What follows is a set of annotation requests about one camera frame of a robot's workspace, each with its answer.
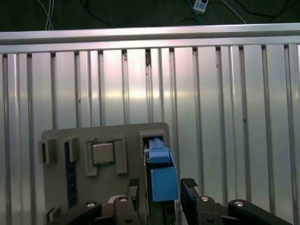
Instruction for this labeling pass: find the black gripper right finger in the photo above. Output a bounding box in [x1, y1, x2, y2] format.
[180, 177, 293, 225]

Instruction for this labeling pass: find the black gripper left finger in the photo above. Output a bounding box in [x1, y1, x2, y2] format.
[48, 178, 148, 225]

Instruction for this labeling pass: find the hard disk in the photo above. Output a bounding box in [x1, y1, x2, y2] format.
[142, 137, 179, 225]

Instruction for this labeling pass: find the silver CPU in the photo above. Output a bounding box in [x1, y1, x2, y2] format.
[91, 142, 116, 165]

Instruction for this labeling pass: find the dark blue RAM stick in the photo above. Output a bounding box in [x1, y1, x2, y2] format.
[66, 142, 78, 207]

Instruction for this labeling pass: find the grey parts rack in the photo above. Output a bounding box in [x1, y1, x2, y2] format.
[38, 121, 179, 225]

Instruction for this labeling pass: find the blue cable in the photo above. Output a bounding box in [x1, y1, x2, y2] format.
[187, 0, 205, 23]

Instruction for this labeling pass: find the white cable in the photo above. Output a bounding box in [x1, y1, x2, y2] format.
[222, 0, 246, 24]
[37, 0, 55, 31]

